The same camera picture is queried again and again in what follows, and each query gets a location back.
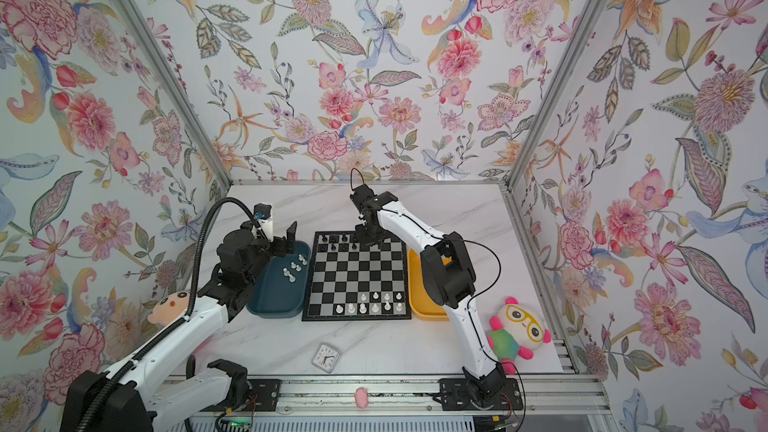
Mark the teal plastic tray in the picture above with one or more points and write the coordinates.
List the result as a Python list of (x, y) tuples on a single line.
[(280, 291)]

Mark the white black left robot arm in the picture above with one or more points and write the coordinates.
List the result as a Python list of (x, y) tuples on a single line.
[(130, 395)]

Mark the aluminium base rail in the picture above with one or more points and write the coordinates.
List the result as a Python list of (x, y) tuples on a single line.
[(408, 395)]

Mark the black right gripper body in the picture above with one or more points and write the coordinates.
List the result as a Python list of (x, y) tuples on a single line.
[(368, 238)]

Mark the green pink owl plush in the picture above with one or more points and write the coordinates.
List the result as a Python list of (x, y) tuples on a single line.
[(517, 331)]

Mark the pink faced plush doll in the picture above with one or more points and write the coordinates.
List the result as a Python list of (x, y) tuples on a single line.
[(169, 309)]

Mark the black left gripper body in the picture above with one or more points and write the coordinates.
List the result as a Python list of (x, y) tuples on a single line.
[(263, 251)]

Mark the black white chess board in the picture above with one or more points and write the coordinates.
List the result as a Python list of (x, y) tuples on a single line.
[(352, 281)]

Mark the small white square clock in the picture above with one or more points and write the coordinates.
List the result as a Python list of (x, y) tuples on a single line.
[(326, 358)]

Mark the yellow plastic tray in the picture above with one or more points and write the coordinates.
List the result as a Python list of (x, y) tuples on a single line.
[(422, 306)]

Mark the small pink toy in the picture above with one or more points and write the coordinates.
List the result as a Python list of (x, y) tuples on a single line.
[(361, 398)]

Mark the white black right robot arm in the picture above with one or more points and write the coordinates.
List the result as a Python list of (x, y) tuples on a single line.
[(448, 276)]

